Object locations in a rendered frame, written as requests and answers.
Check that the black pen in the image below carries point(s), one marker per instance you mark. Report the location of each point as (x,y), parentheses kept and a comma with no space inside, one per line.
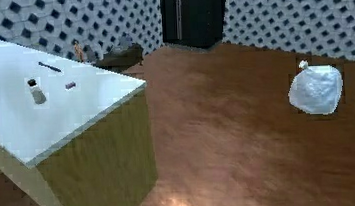
(50,67)

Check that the white garbage bag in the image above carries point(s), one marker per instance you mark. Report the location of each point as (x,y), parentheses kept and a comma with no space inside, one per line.
(315,90)

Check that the grey shaker with black cap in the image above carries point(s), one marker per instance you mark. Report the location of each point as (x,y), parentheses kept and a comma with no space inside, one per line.
(37,93)

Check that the small purple block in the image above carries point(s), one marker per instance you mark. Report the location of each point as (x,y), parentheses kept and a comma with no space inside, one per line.
(70,85)

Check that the small tan figurine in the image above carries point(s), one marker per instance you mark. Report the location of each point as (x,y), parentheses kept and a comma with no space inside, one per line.
(79,51)

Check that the grey blue vessel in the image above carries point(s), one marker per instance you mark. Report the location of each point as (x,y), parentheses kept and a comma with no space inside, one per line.
(125,42)

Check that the white top table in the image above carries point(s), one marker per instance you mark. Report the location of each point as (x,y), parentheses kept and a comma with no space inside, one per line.
(16,121)

